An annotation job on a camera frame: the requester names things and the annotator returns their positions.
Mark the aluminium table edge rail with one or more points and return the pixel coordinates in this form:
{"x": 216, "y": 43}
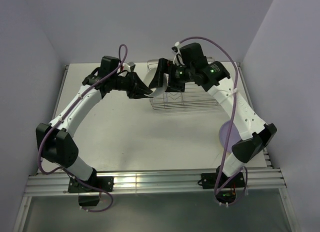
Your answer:
{"x": 138, "y": 182}

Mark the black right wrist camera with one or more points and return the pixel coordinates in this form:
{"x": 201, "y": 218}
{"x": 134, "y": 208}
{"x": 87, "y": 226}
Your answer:
{"x": 192, "y": 54}

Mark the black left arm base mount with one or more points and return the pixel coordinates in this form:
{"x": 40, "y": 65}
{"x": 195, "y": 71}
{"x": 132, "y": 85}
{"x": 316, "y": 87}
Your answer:
{"x": 99, "y": 183}

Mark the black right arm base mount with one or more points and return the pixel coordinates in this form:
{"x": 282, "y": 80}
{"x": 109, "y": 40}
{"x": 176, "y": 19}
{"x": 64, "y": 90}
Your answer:
{"x": 208, "y": 181}

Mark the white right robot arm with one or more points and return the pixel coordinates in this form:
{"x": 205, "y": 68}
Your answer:
{"x": 214, "y": 78}

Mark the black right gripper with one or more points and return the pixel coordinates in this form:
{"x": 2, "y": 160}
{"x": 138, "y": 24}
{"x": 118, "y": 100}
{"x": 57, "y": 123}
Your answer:
{"x": 165, "y": 66}

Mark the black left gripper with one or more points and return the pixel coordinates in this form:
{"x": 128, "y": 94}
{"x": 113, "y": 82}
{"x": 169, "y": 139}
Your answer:
{"x": 133, "y": 92}

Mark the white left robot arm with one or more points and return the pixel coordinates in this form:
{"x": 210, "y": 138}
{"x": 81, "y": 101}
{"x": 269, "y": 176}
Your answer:
{"x": 55, "y": 140}

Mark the white ceramic bowl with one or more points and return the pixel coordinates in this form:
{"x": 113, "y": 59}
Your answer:
{"x": 156, "y": 81}

